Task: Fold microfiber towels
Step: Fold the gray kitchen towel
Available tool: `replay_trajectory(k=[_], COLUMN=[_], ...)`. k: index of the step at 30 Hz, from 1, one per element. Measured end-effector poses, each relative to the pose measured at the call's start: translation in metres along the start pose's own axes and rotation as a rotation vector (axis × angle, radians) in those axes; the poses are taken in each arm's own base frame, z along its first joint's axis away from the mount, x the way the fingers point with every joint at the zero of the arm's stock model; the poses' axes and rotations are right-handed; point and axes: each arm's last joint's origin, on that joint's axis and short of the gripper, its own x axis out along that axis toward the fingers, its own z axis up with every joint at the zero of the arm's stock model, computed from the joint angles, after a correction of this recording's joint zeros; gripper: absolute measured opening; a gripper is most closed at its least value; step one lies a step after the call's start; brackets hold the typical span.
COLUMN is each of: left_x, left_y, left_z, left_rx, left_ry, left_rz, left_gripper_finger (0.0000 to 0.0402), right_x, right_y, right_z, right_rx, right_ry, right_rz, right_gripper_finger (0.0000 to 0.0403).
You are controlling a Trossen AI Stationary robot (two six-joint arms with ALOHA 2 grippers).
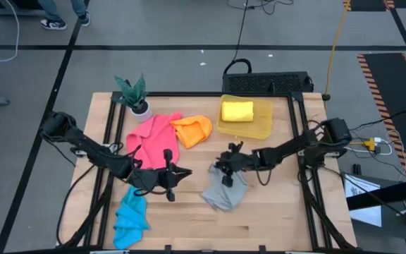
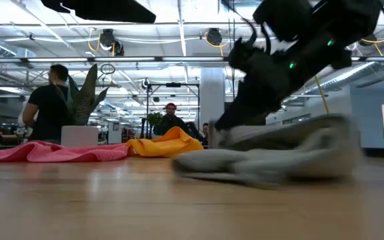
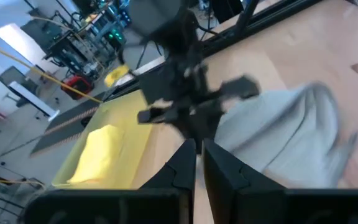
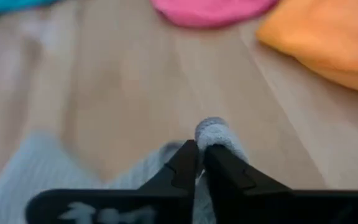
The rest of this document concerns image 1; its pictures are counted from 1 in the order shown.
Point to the yellow translucent plastic bin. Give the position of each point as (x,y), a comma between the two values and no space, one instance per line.
(259,127)

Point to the black aluminium table frame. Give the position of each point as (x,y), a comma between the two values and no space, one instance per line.
(189,94)

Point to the snake plant in white pot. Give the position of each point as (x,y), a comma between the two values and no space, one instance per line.
(137,106)

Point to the pink microfiber towel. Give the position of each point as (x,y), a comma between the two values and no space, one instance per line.
(153,141)

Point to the large hazard striped floor mat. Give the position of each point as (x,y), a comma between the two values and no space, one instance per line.
(389,91)

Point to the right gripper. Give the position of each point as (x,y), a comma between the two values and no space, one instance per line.
(240,162)

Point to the black stand bar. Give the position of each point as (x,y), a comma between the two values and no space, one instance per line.
(389,193)

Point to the black perforated computer case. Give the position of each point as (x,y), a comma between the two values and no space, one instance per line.
(266,83)

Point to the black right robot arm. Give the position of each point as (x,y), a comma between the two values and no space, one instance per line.
(294,144)

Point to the white paper sheet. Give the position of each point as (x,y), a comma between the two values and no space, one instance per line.
(365,217)

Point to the yellow microfiber towel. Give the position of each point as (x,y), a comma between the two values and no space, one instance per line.
(237,111)

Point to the blue microfiber towel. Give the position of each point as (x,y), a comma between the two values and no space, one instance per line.
(130,222)

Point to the person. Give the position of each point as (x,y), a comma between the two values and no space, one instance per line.
(53,14)

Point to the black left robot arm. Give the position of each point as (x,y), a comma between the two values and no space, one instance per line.
(93,151)

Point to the yellow power adapter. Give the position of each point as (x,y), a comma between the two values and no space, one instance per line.
(369,143)

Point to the grey microfiber towel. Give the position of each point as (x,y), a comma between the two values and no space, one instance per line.
(224,194)

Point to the small hazard striped floor mat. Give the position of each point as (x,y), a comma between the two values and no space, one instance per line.
(368,4)

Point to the orange microfiber towel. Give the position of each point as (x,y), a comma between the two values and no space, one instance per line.
(192,130)

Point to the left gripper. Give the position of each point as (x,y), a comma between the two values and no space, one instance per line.
(153,178)

